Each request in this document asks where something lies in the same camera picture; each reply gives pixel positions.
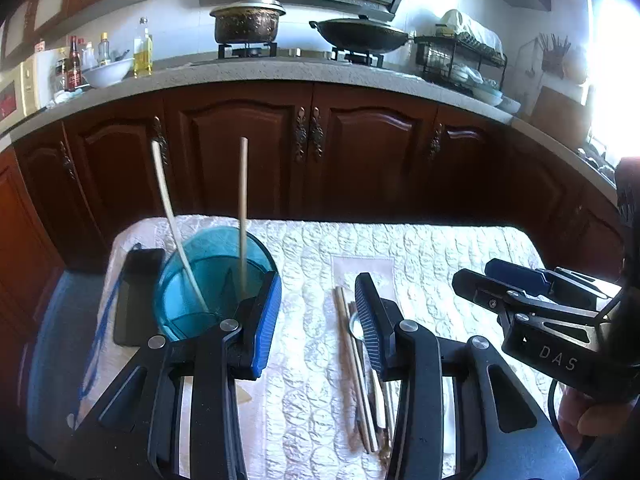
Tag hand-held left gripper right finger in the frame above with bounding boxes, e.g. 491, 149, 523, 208
354, 272, 581, 480

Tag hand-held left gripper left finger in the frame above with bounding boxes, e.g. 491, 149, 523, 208
94, 270, 284, 480

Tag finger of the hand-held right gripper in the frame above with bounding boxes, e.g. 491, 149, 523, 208
451, 268, 598, 331
484, 258, 618, 311

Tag teal plastic cup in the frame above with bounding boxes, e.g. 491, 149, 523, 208
154, 226, 281, 346

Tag wooden utensil stick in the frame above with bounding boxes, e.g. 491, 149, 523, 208
239, 137, 249, 303

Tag white long utensil handle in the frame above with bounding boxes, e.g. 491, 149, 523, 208
151, 141, 211, 313

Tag person's right hand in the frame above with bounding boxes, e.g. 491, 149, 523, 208
557, 390, 640, 453

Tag white quilted cloth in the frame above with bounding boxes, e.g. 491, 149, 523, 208
70, 214, 621, 480

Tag black smartphone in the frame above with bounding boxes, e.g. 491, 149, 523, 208
114, 247, 166, 347

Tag dark wooden lower cabinets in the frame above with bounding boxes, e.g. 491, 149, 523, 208
0, 80, 626, 291

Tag wooden cutting board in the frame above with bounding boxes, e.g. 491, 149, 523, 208
530, 85, 591, 146

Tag stack of white bowls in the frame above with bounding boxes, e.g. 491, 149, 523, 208
470, 85, 521, 113

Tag beige gourd ladle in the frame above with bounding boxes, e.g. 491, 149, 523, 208
565, 47, 588, 83

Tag grey stone kitchen counter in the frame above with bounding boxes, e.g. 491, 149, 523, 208
0, 55, 621, 201

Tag white plastic bag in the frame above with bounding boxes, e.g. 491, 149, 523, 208
440, 9, 503, 51

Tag gas stove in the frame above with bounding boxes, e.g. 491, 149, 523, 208
190, 42, 396, 68

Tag black wok with lid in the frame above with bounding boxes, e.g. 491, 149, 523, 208
309, 16, 416, 53

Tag white ceramic bowl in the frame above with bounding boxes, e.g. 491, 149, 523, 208
82, 57, 136, 88

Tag yellow oil bottle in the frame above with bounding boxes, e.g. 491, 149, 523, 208
133, 17, 153, 77

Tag speckled cooking pot with lid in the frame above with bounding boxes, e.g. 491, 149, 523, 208
210, 0, 287, 45

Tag dark sauce bottle red label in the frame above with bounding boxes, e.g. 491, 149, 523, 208
66, 36, 82, 92

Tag cream microwave oven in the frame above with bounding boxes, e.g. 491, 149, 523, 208
0, 50, 57, 128

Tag blue lanyard cord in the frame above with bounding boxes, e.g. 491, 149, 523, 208
75, 245, 143, 416

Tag black wire dish rack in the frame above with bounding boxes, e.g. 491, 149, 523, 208
414, 34, 508, 96

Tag wall chopstick holder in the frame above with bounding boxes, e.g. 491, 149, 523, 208
537, 32, 571, 78

